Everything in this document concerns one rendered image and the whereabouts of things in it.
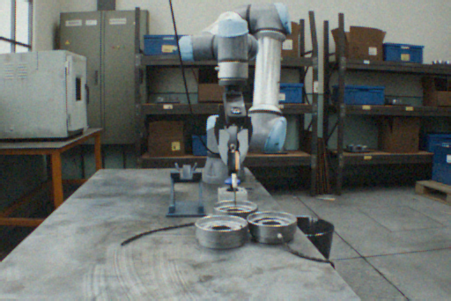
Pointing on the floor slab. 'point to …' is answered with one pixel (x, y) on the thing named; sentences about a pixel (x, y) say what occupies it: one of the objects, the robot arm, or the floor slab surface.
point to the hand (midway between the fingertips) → (232, 160)
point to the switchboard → (109, 70)
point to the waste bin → (317, 232)
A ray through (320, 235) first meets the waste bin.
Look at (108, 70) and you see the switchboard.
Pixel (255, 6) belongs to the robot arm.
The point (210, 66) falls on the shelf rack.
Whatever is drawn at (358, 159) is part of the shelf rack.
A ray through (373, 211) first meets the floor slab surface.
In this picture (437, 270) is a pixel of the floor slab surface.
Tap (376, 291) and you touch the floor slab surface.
